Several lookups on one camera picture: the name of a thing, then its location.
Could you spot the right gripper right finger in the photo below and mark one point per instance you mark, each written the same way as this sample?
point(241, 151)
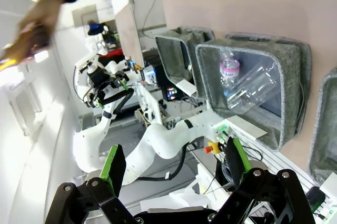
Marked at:
point(237, 160)

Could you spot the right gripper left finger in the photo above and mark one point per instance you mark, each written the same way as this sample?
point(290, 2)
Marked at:
point(116, 166)

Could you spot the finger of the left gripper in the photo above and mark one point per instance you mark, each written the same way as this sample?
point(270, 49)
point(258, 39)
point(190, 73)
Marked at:
point(119, 82)
point(98, 98)

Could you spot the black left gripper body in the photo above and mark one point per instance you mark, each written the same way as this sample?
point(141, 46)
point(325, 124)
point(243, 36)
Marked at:
point(101, 80)

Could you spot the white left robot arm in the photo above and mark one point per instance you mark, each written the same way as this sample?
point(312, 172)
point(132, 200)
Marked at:
point(158, 139)

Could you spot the grey basket labelled bottle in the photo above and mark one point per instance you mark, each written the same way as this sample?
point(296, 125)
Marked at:
point(173, 55)

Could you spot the grey basket labelled plastic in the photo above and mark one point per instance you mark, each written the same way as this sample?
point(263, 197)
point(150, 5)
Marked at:
point(287, 81)

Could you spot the grey basket labelled can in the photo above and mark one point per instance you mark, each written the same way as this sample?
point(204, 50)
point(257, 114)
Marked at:
point(326, 129)

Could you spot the person's left hand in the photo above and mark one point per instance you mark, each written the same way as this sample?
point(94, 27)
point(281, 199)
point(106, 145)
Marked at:
point(39, 15)

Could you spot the red yellow emergency stop button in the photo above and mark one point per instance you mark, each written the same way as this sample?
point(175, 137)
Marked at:
point(213, 148)

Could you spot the white paper sign PLASTIC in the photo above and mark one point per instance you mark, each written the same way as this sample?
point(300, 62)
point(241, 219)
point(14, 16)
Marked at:
point(250, 129)

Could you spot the small white blue-headed robot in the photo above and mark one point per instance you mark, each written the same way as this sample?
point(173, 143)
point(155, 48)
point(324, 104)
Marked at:
point(96, 39)

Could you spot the black computer box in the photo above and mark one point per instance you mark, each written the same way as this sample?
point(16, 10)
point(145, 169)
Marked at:
point(164, 81)

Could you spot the wooden partition board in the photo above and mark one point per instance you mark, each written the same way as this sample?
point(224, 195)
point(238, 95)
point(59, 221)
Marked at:
point(129, 29)

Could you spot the white crumpled papers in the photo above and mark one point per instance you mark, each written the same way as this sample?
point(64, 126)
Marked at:
point(184, 197)

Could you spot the white paper sign BOTTLE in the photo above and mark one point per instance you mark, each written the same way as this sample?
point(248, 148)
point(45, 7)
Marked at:
point(187, 87)

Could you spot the clear plastic cup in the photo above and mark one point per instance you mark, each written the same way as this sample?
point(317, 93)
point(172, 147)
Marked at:
point(252, 89)

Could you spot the black green device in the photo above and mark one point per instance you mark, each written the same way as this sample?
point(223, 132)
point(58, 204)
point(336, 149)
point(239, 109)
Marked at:
point(315, 199)

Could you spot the clear pink-label water bottle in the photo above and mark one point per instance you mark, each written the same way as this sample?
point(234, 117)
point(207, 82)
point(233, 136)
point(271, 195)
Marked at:
point(229, 71)

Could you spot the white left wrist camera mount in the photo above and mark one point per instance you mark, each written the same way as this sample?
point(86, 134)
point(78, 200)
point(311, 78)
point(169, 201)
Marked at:
point(87, 63)

